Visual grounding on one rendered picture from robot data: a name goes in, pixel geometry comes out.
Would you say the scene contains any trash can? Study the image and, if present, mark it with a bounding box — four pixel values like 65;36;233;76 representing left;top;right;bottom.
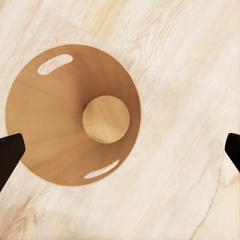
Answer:
4;43;143;188

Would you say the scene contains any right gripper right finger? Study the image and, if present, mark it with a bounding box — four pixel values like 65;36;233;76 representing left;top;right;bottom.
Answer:
224;133;240;172

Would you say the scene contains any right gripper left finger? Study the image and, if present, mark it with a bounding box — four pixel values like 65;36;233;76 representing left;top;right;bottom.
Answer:
0;133;26;192

